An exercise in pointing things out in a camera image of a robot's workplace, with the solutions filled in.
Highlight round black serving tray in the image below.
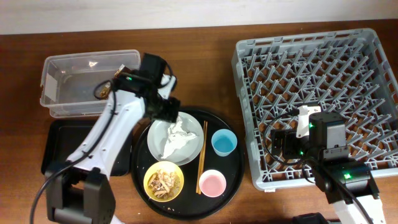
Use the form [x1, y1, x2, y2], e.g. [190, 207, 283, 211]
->
[131, 107, 244, 221]

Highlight blue plastic cup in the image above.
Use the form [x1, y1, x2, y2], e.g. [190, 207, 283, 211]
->
[211, 129, 238, 157]

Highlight food scraps and shells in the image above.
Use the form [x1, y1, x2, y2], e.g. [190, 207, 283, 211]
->
[147, 169, 180, 200]

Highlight grey round plate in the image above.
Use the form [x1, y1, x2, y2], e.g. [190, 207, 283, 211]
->
[147, 112, 204, 166]

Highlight white napkin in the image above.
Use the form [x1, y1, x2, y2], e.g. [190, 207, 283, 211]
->
[161, 117, 197, 159]

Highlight pink plastic cup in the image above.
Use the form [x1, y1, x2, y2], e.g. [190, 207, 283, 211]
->
[199, 169, 226, 198]

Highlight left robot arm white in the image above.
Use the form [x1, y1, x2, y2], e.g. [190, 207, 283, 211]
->
[29, 54, 180, 223]

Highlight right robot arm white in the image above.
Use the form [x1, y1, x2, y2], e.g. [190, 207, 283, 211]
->
[266, 112, 386, 223]

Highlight black rectangular tray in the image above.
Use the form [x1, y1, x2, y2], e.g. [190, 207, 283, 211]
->
[41, 119, 133, 176]

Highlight clear plastic waste bin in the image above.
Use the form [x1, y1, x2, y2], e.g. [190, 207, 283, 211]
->
[40, 50, 141, 118]

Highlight yellow bowl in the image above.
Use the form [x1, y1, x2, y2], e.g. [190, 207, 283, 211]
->
[143, 161, 184, 202]

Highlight wooden chopstick right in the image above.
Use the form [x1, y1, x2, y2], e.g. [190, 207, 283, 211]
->
[198, 121, 209, 195]

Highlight brown snack wrapper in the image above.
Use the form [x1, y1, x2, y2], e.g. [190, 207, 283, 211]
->
[94, 64, 132, 100]

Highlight grey dishwasher rack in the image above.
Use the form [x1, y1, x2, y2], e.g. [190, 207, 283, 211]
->
[231, 29, 397, 192]

